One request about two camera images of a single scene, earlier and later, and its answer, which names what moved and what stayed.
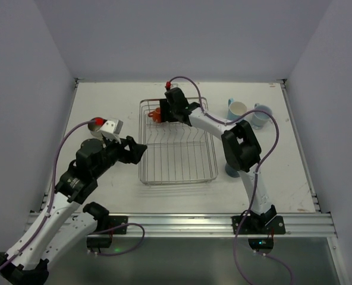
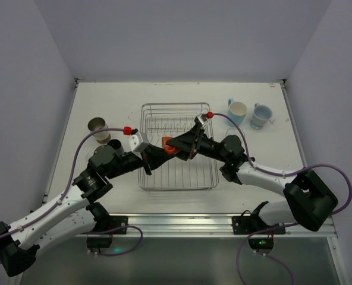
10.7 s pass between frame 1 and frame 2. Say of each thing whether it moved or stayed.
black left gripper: moved
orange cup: moved
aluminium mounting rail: stayed
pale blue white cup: stayed
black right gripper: moved
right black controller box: stayed
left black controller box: stayed
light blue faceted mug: stayed
